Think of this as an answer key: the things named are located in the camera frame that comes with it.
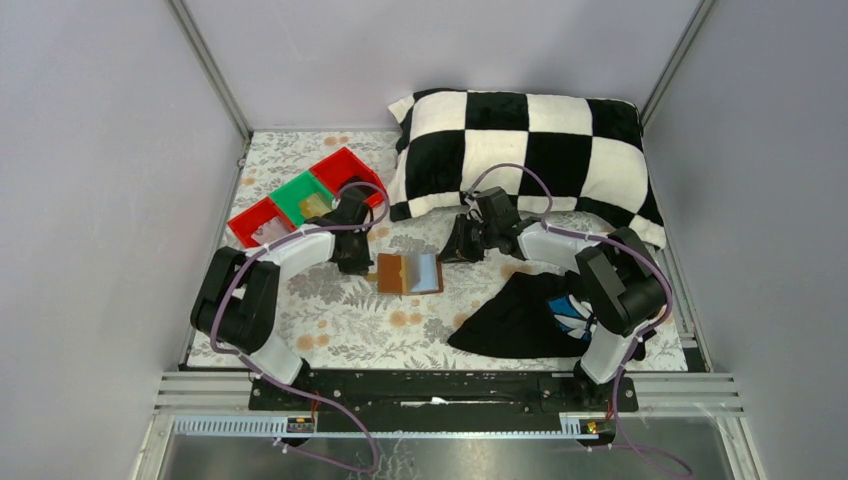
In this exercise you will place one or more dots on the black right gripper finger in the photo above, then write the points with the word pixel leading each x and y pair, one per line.
pixel 474 242
pixel 452 252

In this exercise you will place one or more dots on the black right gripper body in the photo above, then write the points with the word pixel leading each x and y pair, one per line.
pixel 492 232

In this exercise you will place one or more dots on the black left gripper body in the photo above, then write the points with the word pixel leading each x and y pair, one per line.
pixel 361 238

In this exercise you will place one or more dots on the brown leather card holder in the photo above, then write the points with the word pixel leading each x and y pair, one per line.
pixel 409 275

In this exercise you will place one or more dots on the green plastic bin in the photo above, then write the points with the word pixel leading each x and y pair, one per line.
pixel 288 196

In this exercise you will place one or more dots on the red bin with cards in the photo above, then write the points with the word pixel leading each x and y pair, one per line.
pixel 244 224

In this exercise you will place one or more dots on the black shirt blue white print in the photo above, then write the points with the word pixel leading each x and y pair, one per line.
pixel 517 321

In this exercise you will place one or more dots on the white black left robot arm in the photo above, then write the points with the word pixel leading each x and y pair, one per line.
pixel 237 300

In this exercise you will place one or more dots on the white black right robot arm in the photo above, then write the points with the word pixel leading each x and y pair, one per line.
pixel 538 240

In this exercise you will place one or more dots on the cards in red bin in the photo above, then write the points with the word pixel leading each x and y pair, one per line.
pixel 270 232

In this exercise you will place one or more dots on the yellow object in green bin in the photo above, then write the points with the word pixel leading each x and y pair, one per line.
pixel 315 205

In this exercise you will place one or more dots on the floral patterned table mat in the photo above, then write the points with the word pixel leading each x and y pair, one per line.
pixel 336 321

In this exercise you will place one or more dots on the black white checkered pillow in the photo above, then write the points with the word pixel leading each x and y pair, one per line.
pixel 548 152

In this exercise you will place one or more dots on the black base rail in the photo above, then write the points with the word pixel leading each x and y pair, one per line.
pixel 418 401

